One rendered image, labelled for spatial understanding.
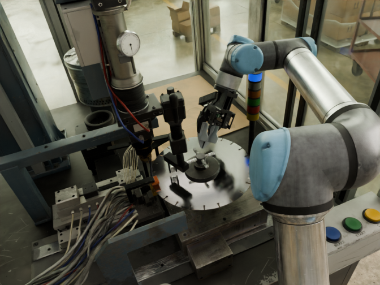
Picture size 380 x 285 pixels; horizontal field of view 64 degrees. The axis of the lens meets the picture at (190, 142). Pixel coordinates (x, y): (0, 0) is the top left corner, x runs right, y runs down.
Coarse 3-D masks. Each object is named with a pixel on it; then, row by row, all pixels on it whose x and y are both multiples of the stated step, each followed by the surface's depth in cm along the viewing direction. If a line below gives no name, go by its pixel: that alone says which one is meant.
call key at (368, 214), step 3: (366, 210) 84; (369, 210) 84; (372, 210) 84; (375, 210) 84; (366, 213) 84; (369, 213) 84; (372, 213) 84; (375, 213) 84; (378, 213) 83; (366, 216) 83; (369, 216) 83; (372, 216) 83; (375, 216) 83; (378, 216) 83; (369, 219) 83; (372, 219) 82; (375, 219) 82; (378, 219) 82
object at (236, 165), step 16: (192, 144) 106; (224, 144) 105; (160, 160) 102; (224, 160) 99; (240, 160) 98; (160, 176) 96; (176, 176) 95; (224, 176) 93; (240, 176) 93; (160, 192) 90; (176, 192) 90; (192, 192) 89; (208, 192) 89; (224, 192) 88; (240, 192) 88; (192, 208) 85; (208, 208) 84
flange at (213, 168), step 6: (210, 156) 100; (210, 162) 97; (216, 162) 97; (192, 168) 96; (198, 168) 94; (204, 168) 94; (210, 168) 95; (216, 168) 95; (186, 174) 95; (192, 174) 94; (198, 174) 93; (204, 174) 93; (210, 174) 93; (216, 174) 94; (198, 180) 93; (204, 180) 93
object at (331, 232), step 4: (328, 228) 81; (332, 228) 81; (328, 232) 80; (332, 232) 80; (336, 232) 80; (328, 236) 79; (332, 236) 79; (336, 236) 79; (332, 240) 79; (336, 240) 79
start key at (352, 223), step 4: (348, 220) 83; (352, 220) 83; (356, 220) 82; (348, 224) 82; (352, 224) 81; (356, 224) 81; (360, 224) 81; (348, 228) 81; (352, 228) 81; (356, 228) 80
